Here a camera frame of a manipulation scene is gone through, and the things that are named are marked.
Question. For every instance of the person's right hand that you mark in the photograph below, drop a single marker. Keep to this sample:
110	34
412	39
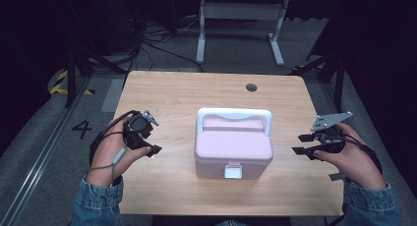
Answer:
355	163

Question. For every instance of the metal floor rail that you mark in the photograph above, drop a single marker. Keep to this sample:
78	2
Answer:
42	150

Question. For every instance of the person's left hand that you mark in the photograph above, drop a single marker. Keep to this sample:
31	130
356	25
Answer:
106	154

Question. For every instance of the yellow black floor tape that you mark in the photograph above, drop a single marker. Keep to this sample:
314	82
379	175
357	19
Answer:
60	86

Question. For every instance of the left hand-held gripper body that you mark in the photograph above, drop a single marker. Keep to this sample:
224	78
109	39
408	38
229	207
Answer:
137	131

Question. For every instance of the white metal desk frame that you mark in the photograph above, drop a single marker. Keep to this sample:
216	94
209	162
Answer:
242	10

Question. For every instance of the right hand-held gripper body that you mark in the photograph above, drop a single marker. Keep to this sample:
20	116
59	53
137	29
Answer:
329	134

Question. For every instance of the black tripod stand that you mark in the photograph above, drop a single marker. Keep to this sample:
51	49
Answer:
331	67
78	67

